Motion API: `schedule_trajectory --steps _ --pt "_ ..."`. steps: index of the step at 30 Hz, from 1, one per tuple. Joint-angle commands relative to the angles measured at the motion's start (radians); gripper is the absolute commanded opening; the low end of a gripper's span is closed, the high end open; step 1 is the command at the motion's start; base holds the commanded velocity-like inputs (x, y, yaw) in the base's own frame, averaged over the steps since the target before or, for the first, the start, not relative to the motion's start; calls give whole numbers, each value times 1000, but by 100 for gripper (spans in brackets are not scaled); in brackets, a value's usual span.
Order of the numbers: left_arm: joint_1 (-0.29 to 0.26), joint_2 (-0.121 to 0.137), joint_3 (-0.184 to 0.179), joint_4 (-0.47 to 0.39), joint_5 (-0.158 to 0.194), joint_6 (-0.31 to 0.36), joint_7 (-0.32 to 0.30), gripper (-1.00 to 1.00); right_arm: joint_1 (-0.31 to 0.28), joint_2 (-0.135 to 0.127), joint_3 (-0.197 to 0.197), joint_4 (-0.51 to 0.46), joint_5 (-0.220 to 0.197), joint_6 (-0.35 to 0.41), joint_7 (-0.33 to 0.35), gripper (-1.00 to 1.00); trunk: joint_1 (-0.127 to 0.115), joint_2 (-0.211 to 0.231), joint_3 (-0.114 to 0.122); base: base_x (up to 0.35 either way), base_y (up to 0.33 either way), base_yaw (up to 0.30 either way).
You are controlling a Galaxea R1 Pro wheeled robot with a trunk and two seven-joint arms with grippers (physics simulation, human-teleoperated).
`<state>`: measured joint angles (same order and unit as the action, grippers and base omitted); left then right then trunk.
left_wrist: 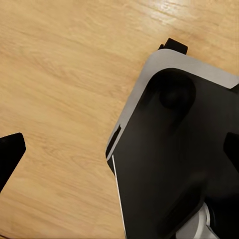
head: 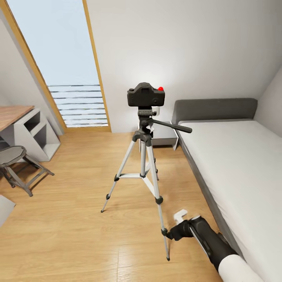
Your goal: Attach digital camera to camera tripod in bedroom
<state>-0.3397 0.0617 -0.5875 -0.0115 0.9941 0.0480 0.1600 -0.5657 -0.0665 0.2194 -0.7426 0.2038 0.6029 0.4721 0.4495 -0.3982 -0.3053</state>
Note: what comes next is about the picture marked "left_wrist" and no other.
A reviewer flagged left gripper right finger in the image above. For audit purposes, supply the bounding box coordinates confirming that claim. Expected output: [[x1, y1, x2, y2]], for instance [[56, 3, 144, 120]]
[[223, 132, 239, 173]]

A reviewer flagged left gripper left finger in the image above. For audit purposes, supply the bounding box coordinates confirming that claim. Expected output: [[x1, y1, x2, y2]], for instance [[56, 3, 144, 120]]
[[0, 132, 26, 192]]

